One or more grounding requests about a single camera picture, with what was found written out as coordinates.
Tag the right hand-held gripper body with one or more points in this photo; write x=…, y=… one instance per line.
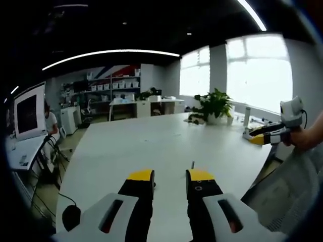
x=291, y=111

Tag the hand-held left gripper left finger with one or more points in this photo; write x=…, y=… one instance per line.
x=137, y=187

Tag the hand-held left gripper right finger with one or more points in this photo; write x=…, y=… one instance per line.
x=209, y=189

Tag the slim steel threaded stud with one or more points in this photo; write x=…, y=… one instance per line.
x=193, y=165

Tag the person's right hand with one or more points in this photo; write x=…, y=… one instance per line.
x=296, y=138

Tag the white upright box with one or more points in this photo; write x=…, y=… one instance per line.
x=247, y=121

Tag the large potted green plant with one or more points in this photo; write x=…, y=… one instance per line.
x=214, y=103

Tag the grey mesh office chair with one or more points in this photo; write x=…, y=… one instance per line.
x=290, y=186

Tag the black computer mouse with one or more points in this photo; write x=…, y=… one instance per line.
x=71, y=218

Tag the white office desk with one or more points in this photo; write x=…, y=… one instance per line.
x=141, y=109

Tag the white office chair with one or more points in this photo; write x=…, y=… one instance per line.
x=87, y=108

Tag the white cabinet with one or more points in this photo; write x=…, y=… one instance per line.
x=69, y=121

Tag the ceiling light strip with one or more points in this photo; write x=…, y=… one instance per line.
x=113, y=51
x=253, y=13

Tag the shelf with white bins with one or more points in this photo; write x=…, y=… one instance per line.
x=113, y=85

